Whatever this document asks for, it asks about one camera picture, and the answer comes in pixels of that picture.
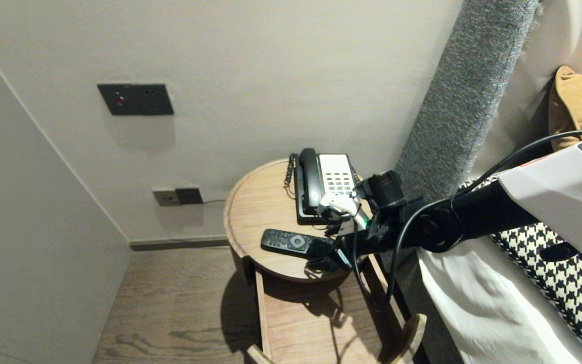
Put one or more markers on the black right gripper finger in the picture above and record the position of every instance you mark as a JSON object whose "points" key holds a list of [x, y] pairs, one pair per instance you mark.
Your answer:
{"points": [[329, 264], [334, 242]]}

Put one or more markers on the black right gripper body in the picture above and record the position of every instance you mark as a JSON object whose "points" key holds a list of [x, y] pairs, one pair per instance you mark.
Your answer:
{"points": [[367, 240]]}

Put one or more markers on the black TV remote control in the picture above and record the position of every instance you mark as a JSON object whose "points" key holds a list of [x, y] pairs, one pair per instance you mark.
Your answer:
{"points": [[286, 240]]}

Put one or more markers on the curved wooden nightstand drawer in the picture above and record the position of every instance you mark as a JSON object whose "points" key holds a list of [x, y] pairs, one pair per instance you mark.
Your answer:
{"points": [[301, 323]]}

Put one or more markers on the black telephone handset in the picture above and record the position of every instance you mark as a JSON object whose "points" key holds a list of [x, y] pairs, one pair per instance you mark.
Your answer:
{"points": [[311, 177]]}

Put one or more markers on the round wooden nightstand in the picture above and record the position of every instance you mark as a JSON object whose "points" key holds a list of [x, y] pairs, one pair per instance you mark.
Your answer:
{"points": [[260, 202]]}

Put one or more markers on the grey upholstered bed base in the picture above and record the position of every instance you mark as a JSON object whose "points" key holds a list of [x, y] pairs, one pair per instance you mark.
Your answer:
{"points": [[432, 328]]}

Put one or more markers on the white bed sheet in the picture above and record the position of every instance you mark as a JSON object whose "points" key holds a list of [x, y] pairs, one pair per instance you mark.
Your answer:
{"points": [[473, 303]]}

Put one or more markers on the black plug adapter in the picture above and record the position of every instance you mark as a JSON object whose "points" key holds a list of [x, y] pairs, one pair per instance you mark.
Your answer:
{"points": [[190, 195]]}

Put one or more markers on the grey upholstered headboard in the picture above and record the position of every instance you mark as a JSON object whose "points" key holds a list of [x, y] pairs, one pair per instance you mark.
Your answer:
{"points": [[468, 101]]}

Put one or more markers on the black white houndstooth pillow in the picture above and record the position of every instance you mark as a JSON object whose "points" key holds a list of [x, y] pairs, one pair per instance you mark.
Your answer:
{"points": [[574, 293]]}

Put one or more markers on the mustard brown pillow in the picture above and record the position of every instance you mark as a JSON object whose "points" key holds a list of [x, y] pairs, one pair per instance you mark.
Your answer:
{"points": [[579, 96]]}

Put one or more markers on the white bed pillow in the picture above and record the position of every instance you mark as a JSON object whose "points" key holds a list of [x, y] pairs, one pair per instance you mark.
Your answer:
{"points": [[548, 35]]}

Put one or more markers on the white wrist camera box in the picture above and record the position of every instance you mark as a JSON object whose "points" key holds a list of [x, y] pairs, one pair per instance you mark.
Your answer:
{"points": [[339, 205]]}

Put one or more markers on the grey wall baseboard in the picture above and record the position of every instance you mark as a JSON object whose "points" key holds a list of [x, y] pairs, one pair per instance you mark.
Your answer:
{"points": [[180, 243]]}

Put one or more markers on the silver wall socket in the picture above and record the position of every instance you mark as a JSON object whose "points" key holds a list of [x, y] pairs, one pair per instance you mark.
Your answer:
{"points": [[164, 197]]}

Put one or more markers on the black wall switch panel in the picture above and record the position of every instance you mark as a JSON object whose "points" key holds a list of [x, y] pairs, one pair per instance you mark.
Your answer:
{"points": [[134, 99]]}

